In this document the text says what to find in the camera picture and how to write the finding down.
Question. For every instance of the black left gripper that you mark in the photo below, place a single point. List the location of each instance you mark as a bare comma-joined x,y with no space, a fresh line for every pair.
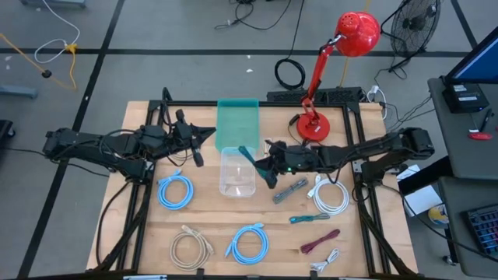
182,134

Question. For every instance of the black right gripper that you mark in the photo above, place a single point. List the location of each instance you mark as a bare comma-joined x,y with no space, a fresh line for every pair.
292,159

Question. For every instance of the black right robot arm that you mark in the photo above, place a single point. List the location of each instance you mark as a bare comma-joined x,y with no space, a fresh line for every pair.
373,149

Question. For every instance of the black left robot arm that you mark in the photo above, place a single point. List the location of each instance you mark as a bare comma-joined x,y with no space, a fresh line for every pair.
89,142

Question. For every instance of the clear plastic container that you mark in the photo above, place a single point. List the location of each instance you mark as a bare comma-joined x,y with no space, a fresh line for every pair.
237,183

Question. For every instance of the teal translucent plastic bin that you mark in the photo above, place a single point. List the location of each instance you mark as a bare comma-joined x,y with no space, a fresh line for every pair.
237,124

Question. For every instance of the black perforated metal box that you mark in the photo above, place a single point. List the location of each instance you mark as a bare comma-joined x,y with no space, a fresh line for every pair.
342,94

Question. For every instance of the white paper sheet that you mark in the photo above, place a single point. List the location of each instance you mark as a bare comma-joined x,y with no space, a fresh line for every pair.
422,198

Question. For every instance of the red desk lamp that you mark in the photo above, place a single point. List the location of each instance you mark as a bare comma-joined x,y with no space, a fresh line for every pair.
358,33

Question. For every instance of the grey desk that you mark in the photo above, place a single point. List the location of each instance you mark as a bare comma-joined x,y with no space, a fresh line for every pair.
455,194
459,148

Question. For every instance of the black floor fan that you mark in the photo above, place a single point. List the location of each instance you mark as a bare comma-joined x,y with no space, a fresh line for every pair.
414,27

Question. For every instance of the black mini computer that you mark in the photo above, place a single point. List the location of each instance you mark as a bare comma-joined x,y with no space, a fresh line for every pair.
465,97

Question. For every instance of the red flat desk item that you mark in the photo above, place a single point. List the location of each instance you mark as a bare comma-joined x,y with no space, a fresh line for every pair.
480,136

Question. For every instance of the black backlit keyboard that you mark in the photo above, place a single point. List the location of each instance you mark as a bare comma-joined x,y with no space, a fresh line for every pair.
484,229

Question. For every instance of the black computer monitor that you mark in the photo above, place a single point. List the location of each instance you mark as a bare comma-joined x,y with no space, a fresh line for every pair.
478,62

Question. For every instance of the black aluminium table frame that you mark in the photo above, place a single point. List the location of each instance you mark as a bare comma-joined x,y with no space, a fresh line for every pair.
272,104

